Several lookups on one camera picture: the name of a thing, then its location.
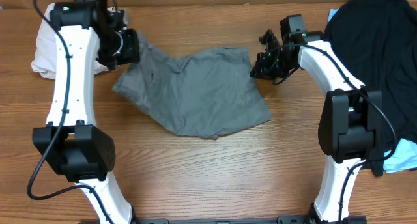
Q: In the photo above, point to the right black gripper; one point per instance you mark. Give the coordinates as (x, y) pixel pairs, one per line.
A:
(266, 58)

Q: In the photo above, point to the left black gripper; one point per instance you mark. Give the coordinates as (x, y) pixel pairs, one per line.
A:
(131, 55)

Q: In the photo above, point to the grey shorts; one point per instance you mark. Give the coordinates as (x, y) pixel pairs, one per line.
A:
(207, 94)

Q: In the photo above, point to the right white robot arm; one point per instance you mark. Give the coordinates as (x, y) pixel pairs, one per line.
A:
(350, 123)

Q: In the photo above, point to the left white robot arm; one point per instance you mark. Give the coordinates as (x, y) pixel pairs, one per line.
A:
(76, 40)

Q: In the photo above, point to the folded beige shorts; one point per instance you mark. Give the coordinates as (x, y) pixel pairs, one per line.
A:
(57, 18)

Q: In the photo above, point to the black t-shirt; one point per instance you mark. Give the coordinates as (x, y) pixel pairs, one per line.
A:
(388, 130)

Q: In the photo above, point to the light blue garment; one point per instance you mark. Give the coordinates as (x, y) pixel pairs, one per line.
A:
(399, 157)

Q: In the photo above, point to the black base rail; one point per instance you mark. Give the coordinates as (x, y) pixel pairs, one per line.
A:
(276, 220)

